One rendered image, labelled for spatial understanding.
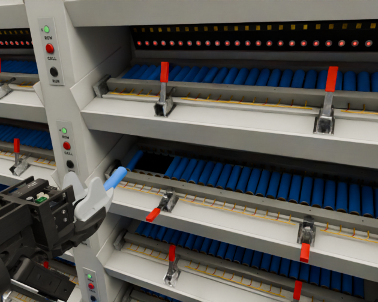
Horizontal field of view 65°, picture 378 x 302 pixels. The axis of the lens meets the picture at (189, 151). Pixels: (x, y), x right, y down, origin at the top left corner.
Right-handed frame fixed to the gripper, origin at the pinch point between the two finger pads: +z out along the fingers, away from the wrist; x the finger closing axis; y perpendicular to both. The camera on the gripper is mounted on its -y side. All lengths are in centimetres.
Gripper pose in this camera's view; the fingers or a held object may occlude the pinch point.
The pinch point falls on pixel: (102, 195)
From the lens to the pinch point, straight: 50.7
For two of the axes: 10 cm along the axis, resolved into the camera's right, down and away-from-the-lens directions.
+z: 4.0, -3.6, 8.4
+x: -9.2, -1.4, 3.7
